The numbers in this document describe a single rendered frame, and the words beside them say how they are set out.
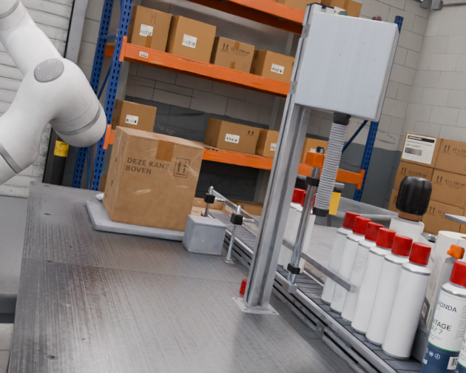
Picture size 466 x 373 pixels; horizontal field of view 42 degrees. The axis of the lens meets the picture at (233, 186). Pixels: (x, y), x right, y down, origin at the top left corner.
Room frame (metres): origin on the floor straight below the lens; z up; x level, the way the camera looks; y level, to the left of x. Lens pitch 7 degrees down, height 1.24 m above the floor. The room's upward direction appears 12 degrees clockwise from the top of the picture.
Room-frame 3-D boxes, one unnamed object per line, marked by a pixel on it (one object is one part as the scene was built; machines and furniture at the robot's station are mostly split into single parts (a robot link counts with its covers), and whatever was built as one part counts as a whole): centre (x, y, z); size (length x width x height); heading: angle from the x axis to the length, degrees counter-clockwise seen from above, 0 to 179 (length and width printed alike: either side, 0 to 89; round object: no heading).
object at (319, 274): (1.69, -0.17, 0.91); 1.07 x 0.01 x 0.02; 19
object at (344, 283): (1.67, -0.10, 0.96); 1.07 x 0.01 x 0.01; 19
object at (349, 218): (1.30, -0.27, 0.98); 0.05 x 0.05 x 0.20
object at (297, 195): (1.56, -0.17, 0.98); 0.05 x 0.05 x 0.20
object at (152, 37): (5.72, 0.05, 1.26); 2.78 x 0.61 x 2.51; 119
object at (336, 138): (1.22, -0.18, 1.18); 0.04 x 0.04 x 0.21
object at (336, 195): (1.36, -0.23, 1.09); 0.03 x 0.01 x 0.06; 109
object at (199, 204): (2.35, 0.10, 0.85); 0.30 x 0.26 x 0.04; 19
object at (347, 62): (1.28, -0.18, 1.38); 0.17 x 0.10 x 0.19; 74
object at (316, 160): (1.34, -0.20, 1.05); 0.10 x 0.04 x 0.33; 109
